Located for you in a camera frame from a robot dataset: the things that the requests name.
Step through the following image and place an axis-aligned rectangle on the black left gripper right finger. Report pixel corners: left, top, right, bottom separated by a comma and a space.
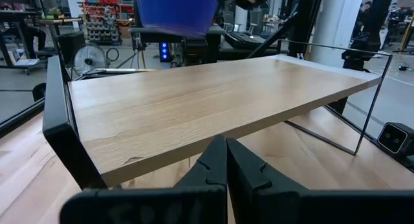
226, 138, 414, 224

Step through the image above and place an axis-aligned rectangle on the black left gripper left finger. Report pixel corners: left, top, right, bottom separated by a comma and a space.
60, 135, 228, 224

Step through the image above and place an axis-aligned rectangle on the blue bowl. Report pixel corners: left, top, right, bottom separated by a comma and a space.
135, 0, 219, 37

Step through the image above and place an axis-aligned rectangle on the black pole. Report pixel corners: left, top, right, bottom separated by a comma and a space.
287, 0, 325, 58

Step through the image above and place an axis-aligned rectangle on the white building pillar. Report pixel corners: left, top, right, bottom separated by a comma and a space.
309, 0, 365, 68

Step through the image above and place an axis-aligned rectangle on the device with blue lights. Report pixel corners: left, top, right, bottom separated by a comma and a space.
159, 41, 171, 62

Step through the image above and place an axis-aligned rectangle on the wooden cutting board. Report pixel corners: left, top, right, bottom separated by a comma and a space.
42, 39, 394, 190

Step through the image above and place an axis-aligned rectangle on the person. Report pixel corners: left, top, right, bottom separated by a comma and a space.
351, 0, 373, 40

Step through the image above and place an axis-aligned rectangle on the storage rack with red bins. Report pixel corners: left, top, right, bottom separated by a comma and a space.
82, 0, 135, 45

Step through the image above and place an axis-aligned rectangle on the grey floor fan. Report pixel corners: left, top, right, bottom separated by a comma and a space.
73, 43, 107, 76

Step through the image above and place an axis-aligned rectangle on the black box bin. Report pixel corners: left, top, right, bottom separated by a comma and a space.
57, 31, 87, 65

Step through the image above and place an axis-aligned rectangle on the black workshop desk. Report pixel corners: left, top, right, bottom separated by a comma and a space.
0, 10, 83, 69

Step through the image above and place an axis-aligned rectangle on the black table-level camera box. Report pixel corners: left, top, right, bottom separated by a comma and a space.
377, 122, 414, 159

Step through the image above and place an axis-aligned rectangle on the black aluminium table frame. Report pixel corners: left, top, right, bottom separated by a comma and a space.
0, 97, 414, 173

